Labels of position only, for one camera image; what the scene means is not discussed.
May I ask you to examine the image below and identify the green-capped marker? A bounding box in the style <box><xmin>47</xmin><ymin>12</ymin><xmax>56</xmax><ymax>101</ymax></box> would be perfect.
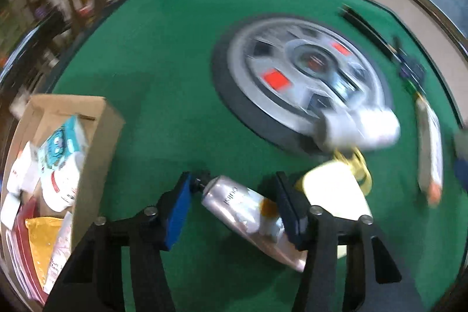
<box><xmin>404</xmin><ymin>74</ymin><xmax>425</xmax><ymax>93</ymax></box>

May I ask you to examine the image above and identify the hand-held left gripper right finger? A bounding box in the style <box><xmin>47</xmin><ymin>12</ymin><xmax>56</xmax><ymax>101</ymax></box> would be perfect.
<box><xmin>275</xmin><ymin>171</ymin><xmax>426</xmax><ymax>312</ymax></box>

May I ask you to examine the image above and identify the long white flat box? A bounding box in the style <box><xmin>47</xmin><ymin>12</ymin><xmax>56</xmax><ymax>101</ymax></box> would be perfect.
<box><xmin>415</xmin><ymin>96</ymin><xmax>445</xmax><ymax>206</ymax></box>

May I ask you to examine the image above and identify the white roll-on bottle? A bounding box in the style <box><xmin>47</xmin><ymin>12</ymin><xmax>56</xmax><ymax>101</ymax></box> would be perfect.
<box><xmin>311</xmin><ymin>106</ymin><xmax>401</xmax><ymax>152</ymax></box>

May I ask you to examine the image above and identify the pink hand cream tube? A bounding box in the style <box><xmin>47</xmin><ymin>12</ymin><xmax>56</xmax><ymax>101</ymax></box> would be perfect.
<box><xmin>194</xmin><ymin>171</ymin><xmax>309</xmax><ymax>273</ymax></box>

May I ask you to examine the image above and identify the cardboard box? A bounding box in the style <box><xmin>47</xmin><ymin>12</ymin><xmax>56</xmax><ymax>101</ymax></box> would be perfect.
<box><xmin>0</xmin><ymin>94</ymin><xmax>125</xmax><ymax>305</ymax></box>

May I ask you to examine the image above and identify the red foil packet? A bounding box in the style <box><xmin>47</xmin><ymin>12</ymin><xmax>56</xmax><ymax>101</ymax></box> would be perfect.
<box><xmin>5</xmin><ymin>200</ymin><xmax>50</xmax><ymax>303</ymax></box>

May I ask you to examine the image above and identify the floral hand cream tube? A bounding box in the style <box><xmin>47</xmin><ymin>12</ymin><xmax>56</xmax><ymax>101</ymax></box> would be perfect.
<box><xmin>43</xmin><ymin>211</ymin><xmax>74</xmax><ymax>294</ymax></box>

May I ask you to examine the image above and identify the purple-capped marker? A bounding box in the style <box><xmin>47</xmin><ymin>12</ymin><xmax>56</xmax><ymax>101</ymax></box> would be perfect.
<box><xmin>400</xmin><ymin>58</ymin><xmax>426</xmax><ymax>79</ymax></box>

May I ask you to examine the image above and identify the grey round table panel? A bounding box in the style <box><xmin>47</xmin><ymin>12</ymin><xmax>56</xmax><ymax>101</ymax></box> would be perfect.
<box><xmin>212</xmin><ymin>17</ymin><xmax>395</xmax><ymax>155</ymax></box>

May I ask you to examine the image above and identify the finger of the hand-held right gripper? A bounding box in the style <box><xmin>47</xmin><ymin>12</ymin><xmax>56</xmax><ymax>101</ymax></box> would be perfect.
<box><xmin>454</xmin><ymin>131</ymin><xmax>468</xmax><ymax>188</ymax></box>

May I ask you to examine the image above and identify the yellow case with key ring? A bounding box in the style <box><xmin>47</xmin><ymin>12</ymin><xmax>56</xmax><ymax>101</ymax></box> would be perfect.
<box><xmin>295</xmin><ymin>147</ymin><xmax>374</xmax><ymax>259</ymax></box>

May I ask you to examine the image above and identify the yellow foil packet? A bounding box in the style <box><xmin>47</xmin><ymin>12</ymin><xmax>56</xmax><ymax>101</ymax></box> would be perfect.
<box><xmin>25</xmin><ymin>216</ymin><xmax>74</xmax><ymax>292</ymax></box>

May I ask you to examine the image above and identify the blue and white tissue packet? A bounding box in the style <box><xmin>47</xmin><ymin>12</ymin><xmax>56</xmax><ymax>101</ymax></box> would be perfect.
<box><xmin>37</xmin><ymin>116</ymin><xmax>90</xmax><ymax>175</ymax></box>

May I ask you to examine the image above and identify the white bottle with red label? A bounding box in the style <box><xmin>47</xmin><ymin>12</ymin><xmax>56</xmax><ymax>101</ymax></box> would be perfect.
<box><xmin>39</xmin><ymin>155</ymin><xmax>86</xmax><ymax>212</ymax></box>

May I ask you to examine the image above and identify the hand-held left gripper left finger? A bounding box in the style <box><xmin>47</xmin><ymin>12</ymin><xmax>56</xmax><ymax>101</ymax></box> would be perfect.
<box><xmin>43</xmin><ymin>171</ymin><xmax>192</xmax><ymax>312</ymax></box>

